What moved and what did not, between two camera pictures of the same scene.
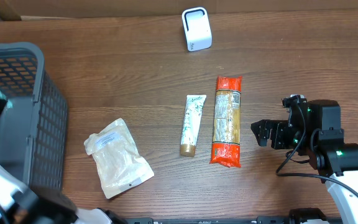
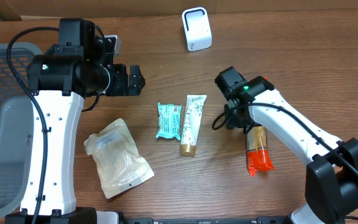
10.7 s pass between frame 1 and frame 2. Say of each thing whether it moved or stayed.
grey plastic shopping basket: stayed
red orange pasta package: moved
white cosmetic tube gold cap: stayed
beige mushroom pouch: stayed
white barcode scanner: stayed
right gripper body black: moved
